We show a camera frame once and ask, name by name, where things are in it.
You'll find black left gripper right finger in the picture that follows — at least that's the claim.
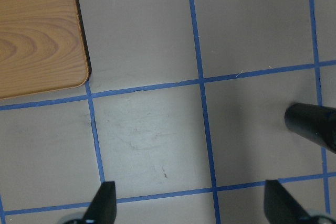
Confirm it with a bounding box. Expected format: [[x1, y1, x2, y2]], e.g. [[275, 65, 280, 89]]
[[264, 179, 336, 224]]

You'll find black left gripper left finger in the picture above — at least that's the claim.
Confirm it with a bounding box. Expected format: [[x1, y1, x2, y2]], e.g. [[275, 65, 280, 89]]
[[59, 180, 117, 224]]

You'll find dark wine bottle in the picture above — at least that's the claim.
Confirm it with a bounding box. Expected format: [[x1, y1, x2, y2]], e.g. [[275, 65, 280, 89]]
[[284, 103, 335, 153]]

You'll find wooden tray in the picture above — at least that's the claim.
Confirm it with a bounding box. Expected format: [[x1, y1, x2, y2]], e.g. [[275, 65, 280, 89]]
[[1, 0, 89, 99]]

